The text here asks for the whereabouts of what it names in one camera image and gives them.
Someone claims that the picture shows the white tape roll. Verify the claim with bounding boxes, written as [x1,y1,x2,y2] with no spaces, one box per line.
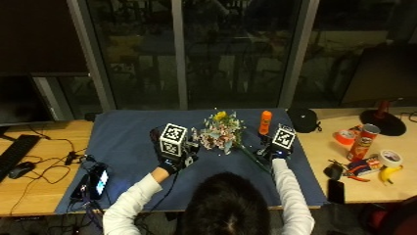
[377,149,403,168]

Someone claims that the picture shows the black glove cable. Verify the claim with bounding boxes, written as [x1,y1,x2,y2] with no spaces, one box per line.
[145,170,181,213]

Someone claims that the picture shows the red crisps can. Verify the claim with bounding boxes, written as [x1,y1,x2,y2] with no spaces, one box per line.
[345,123,382,163]

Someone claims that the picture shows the blue table cloth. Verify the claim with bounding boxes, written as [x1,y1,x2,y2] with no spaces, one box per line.
[54,108,327,215]

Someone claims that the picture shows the orange tape roll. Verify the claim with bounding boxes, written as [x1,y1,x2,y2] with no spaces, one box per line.
[333,128,358,147]

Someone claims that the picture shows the white marker cube glove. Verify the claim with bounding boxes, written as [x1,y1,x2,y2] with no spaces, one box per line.
[270,126,297,151]
[158,122,189,158]

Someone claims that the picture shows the black round stand red pole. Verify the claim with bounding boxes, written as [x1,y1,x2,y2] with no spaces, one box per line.
[358,99,409,137]

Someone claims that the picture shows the person's left hand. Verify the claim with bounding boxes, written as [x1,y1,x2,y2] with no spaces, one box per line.
[149,126,201,175]

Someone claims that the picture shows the black computer mouse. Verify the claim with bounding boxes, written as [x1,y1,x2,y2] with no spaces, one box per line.
[6,161,37,180]

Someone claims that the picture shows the person's right hand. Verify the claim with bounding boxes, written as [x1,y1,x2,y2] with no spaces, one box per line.
[255,132,294,162]

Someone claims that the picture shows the black desk cable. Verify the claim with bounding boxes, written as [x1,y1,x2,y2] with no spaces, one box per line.
[8,124,94,216]

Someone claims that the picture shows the black power bank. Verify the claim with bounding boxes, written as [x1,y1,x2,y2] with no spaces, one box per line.
[69,173,90,202]

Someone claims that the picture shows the orange-handled pliers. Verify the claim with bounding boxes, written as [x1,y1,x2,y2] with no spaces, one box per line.
[343,172,373,183]

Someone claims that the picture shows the red chair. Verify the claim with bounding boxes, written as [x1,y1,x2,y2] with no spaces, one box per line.
[358,195,417,235]

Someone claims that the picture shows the black smartphone dark screen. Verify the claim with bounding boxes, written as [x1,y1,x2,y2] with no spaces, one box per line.
[326,178,346,206]

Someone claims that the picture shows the black pouch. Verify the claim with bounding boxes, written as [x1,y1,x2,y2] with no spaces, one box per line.
[285,108,323,134]

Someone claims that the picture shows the grey window frame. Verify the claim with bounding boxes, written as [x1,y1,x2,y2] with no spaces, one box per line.
[66,0,321,112]

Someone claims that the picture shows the red and blue snack packet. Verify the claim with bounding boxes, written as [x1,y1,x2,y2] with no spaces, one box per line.
[346,155,385,177]

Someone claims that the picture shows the white marker cube right glove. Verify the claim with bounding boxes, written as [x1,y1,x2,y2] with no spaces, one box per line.
[270,126,297,151]

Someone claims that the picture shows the yellow banana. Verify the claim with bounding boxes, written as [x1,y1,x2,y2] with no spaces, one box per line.
[378,164,405,186]

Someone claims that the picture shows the dark computer monitor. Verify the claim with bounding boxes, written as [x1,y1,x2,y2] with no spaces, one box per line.
[339,41,417,109]
[0,72,54,127]

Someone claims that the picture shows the black key fob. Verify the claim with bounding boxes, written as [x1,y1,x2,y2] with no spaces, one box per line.
[322,159,346,182]

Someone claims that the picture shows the white marker cube left glove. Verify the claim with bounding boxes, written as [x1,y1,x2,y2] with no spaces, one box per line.
[158,122,189,158]

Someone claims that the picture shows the orange bottle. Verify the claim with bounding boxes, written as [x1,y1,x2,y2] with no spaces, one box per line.
[258,110,273,136]

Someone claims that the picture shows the bouquet of mixed flowers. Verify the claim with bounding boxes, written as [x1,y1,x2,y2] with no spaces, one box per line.
[190,110,273,174]

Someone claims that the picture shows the smartphone with lit screen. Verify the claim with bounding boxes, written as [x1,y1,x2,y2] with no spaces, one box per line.
[88,162,110,201]

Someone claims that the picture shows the black keyboard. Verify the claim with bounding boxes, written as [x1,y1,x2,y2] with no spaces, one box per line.
[0,133,42,182]

